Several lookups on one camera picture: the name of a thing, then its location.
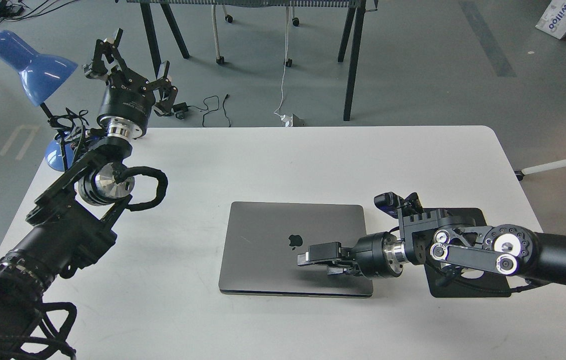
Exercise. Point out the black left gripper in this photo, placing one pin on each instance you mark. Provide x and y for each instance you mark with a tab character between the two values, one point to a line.
128	95

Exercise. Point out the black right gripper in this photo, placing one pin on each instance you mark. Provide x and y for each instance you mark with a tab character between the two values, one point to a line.
374	256

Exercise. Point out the grey laptop computer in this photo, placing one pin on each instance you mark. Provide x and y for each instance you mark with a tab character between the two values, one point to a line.
263	240

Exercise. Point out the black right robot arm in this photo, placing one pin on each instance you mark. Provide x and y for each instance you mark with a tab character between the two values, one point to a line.
462	256

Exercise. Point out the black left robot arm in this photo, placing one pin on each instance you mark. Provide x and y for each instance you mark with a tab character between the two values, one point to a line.
73	218

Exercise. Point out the blue desk lamp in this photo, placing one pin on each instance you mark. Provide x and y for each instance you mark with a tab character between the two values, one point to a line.
41	75

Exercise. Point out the black mouse pad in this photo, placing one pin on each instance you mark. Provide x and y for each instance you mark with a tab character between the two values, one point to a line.
445	280

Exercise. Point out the white computer mouse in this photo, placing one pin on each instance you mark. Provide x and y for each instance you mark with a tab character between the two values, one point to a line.
471	274

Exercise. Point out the white cardboard box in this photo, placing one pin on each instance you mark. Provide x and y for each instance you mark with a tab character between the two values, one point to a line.
553	19

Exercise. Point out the black metal frame table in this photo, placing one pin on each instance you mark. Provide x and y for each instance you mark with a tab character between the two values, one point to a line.
189	27

